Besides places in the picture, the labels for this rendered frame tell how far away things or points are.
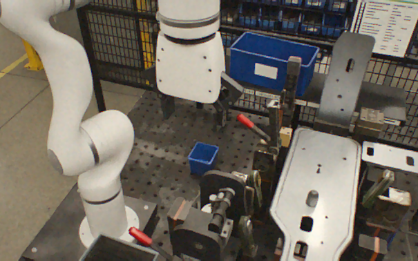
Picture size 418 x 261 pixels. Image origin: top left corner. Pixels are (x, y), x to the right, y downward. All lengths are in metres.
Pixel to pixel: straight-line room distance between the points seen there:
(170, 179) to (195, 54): 1.05
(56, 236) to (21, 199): 1.33
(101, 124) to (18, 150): 2.04
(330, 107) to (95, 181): 0.81
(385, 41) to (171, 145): 0.95
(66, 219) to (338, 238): 0.85
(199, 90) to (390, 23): 1.06
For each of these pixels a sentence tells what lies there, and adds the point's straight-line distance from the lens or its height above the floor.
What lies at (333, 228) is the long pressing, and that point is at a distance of 1.07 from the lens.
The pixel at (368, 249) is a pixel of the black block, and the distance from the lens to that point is 1.08.
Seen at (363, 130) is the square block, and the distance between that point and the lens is 1.37.
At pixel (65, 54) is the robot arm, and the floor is 1.43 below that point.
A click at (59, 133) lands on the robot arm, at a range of 0.96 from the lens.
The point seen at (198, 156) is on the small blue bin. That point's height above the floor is 0.72.
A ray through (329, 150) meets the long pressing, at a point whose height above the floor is 1.00.
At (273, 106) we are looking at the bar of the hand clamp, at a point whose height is 1.21.
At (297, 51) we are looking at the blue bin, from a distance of 1.54.
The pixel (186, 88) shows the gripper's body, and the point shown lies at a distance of 0.57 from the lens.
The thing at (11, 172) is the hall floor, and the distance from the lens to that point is 2.85.
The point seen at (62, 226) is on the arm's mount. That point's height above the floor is 0.80.
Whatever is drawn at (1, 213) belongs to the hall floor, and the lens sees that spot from 2.61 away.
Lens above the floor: 1.83
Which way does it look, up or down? 40 degrees down
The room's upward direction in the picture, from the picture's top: straight up
